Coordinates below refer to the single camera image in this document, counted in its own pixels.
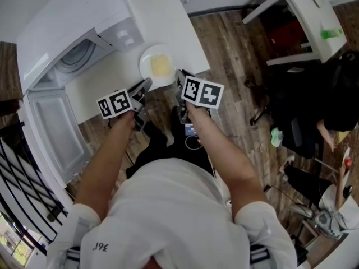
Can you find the white round plate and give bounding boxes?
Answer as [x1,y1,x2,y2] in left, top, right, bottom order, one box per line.
[139,44,178,88]

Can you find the person's black trousers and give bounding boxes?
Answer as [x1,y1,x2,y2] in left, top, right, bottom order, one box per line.
[126,116,215,179]

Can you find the round glass turntable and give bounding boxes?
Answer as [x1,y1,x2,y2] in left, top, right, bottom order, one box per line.
[60,38,98,74]

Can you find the person's white shirt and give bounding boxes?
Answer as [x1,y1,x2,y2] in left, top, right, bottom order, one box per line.
[46,157,298,269]

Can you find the red box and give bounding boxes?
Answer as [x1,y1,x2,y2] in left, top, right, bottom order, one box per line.
[266,21,309,48]

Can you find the white table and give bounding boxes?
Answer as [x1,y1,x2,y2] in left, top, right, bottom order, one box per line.
[67,0,211,124]

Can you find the green bottle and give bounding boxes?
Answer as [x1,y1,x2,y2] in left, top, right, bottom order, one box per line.
[321,28,343,40]

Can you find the black metal railing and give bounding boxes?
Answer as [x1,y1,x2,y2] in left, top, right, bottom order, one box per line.
[0,133,70,252]

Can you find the light wooden table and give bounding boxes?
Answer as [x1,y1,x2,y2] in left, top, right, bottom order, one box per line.
[336,130,351,144]

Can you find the small black screen device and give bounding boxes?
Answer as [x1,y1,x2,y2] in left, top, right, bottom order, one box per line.
[184,123,199,136]

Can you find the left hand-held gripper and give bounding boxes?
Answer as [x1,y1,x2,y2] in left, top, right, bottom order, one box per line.
[96,77,152,131]

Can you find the person's left forearm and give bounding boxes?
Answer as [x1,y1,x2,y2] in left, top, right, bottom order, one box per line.
[73,112,135,207]

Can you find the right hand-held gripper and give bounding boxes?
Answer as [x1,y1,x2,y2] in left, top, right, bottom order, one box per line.
[174,69,225,124]

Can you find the white microwave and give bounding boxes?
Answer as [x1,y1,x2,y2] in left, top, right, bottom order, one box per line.
[16,0,145,189]

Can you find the black office chair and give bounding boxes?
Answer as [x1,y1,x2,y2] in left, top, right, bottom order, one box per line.
[243,50,359,151]

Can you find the person's right forearm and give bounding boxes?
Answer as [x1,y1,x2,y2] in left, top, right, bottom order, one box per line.
[186,105,269,217]

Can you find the white desk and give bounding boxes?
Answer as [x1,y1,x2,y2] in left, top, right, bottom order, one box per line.
[242,0,348,66]

